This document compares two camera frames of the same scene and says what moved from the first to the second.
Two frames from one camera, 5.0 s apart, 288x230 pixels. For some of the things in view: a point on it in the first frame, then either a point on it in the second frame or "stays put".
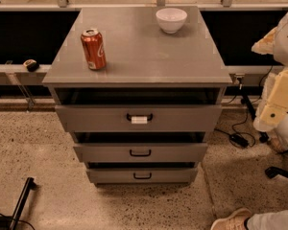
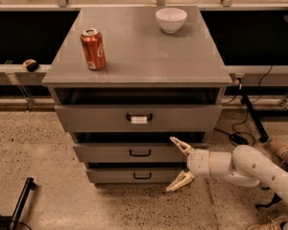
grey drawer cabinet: (146, 116) stays put
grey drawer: (138, 152) stays put
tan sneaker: (235, 221) to (276, 223)
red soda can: (94, 49) stays put
